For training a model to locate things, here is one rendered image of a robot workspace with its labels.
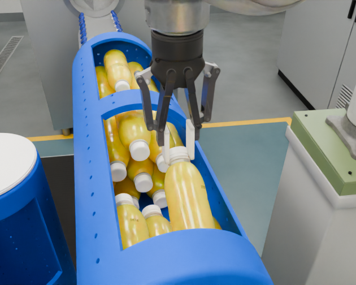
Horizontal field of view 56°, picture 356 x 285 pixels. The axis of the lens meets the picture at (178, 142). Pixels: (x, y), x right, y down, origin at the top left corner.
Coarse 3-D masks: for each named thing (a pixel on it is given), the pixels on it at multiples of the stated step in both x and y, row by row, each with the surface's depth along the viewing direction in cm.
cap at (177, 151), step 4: (172, 148) 61; (176, 148) 60; (180, 148) 61; (184, 148) 61; (172, 152) 60; (176, 152) 60; (180, 152) 60; (184, 152) 61; (172, 156) 60; (176, 156) 60
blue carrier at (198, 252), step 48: (96, 48) 108; (144, 48) 106; (96, 96) 77; (96, 144) 64; (96, 192) 54; (144, 192) 88; (96, 240) 48; (144, 240) 43; (192, 240) 43; (240, 240) 47
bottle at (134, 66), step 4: (128, 64) 107; (132, 64) 107; (136, 64) 107; (140, 64) 109; (132, 68) 104; (136, 68) 104; (140, 68) 106; (132, 72) 102; (132, 76) 101; (132, 80) 99; (132, 84) 98; (136, 84) 97; (132, 88) 97; (136, 88) 96
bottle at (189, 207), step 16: (176, 160) 60; (176, 176) 57; (192, 176) 57; (176, 192) 56; (192, 192) 56; (176, 208) 55; (192, 208) 54; (208, 208) 56; (176, 224) 55; (192, 224) 53; (208, 224) 54
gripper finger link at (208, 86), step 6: (216, 66) 52; (210, 72) 53; (216, 72) 52; (204, 78) 55; (210, 78) 53; (216, 78) 53; (204, 84) 55; (210, 84) 53; (204, 90) 55; (210, 90) 54; (204, 96) 56; (210, 96) 55; (204, 102) 56; (210, 102) 55; (204, 108) 56; (210, 108) 56; (204, 114) 57; (210, 114) 57
